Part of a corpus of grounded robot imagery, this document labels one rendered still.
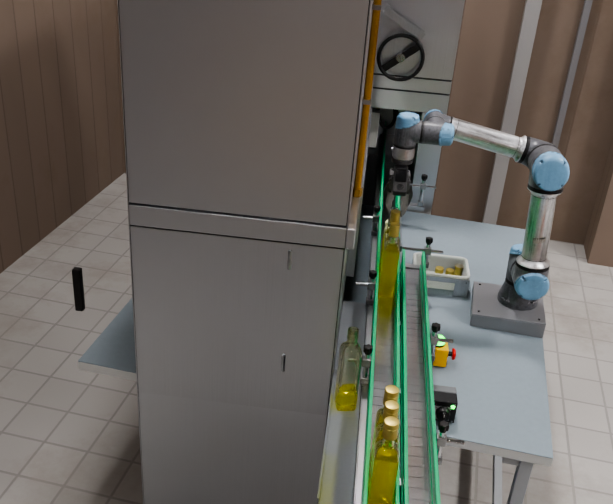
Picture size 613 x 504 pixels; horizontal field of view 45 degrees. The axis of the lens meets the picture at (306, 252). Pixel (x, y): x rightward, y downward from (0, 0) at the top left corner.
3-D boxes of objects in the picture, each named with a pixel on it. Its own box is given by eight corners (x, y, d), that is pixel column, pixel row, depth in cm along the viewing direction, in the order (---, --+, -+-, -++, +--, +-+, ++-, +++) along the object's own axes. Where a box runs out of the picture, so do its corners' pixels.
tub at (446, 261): (410, 269, 314) (413, 251, 310) (463, 275, 312) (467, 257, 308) (410, 290, 299) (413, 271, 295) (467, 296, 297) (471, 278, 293)
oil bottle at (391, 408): (367, 483, 188) (380, 395, 175) (389, 486, 188) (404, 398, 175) (366, 500, 183) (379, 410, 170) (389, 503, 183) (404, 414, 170)
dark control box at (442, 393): (426, 404, 237) (430, 383, 233) (452, 407, 237) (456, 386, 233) (427, 422, 230) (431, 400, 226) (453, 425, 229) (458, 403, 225)
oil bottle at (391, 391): (368, 467, 193) (380, 380, 180) (390, 470, 193) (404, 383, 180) (367, 483, 188) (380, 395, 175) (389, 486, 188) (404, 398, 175)
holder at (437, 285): (397, 269, 314) (400, 252, 311) (463, 276, 313) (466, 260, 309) (397, 289, 299) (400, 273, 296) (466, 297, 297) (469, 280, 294)
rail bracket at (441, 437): (430, 456, 199) (438, 417, 193) (458, 460, 198) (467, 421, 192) (431, 467, 195) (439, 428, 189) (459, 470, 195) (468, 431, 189)
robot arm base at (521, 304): (537, 294, 292) (541, 271, 288) (538, 313, 279) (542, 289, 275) (497, 288, 295) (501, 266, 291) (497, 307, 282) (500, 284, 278)
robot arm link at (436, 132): (453, 117, 253) (421, 114, 254) (455, 127, 243) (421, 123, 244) (449, 140, 257) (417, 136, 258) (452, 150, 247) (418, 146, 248)
